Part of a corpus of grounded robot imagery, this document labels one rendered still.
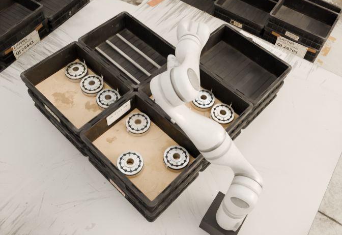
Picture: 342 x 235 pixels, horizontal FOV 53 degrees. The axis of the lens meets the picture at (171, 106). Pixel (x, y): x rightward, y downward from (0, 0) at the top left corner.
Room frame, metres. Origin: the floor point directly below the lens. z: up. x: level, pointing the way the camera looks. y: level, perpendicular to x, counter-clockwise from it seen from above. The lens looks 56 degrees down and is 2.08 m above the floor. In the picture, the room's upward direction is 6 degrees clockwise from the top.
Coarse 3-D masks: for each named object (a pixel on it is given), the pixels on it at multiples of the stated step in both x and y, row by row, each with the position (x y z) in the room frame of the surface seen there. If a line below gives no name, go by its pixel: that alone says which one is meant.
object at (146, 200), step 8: (128, 96) 0.82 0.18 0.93; (120, 104) 0.77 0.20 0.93; (152, 104) 0.79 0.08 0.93; (160, 112) 0.75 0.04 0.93; (96, 120) 0.69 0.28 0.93; (168, 120) 0.72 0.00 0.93; (88, 128) 0.65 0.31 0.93; (176, 128) 0.69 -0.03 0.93; (80, 136) 0.61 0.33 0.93; (88, 144) 0.58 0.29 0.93; (96, 152) 0.55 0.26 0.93; (104, 160) 0.52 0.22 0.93; (200, 160) 0.57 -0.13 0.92; (112, 168) 0.50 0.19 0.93; (192, 168) 0.54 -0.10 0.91; (120, 176) 0.47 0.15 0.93; (184, 176) 0.50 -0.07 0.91; (128, 184) 0.44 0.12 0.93; (176, 184) 0.47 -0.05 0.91; (136, 192) 0.42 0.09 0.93; (168, 192) 0.44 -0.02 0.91; (144, 200) 0.39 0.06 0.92; (152, 200) 0.39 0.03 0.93
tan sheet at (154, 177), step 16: (112, 128) 0.72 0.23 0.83; (96, 144) 0.63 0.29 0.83; (112, 144) 0.64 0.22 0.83; (128, 144) 0.65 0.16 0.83; (144, 144) 0.66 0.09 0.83; (160, 144) 0.66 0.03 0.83; (176, 144) 0.67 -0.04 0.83; (112, 160) 0.57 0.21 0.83; (144, 160) 0.59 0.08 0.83; (160, 160) 0.59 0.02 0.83; (192, 160) 0.61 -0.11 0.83; (144, 176) 0.52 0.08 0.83; (160, 176) 0.53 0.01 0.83; (176, 176) 0.53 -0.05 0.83; (144, 192) 0.46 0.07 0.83; (160, 192) 0.46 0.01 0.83
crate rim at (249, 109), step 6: (162, 72) 0.96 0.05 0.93; (216, 78) 0.96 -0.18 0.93; (144, 84) 0.89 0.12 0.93; (222, 84) 0.93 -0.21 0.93; (138, 90) 0.85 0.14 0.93; (234, 90) 0.90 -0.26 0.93; (144, 96) 0.83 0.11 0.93; (240, 96) 0.87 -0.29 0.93; (246, 102) 0.85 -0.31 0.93; (240, 114) 0.78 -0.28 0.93; (246, 114) 0.79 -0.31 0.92; (240, 120) 0.76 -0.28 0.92; (234, 126) 0.73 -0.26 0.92; (228, 132) 0.70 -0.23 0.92
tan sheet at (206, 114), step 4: (200, 88) 0.97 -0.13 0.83; (152, 96) 0.90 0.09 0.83; (216, 100) 0.91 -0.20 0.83; (188, 104) 0.88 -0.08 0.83; (192, 108) 0.86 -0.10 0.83; (196, 112) 0.84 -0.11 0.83; (200, 112) 0.84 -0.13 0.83; (204, 112) 0.84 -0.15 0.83; (208, 112) 0.84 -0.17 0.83; (208, 116) 0.82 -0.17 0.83; (236, 116) 0.84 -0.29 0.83; (224, 128) 0.77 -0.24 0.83
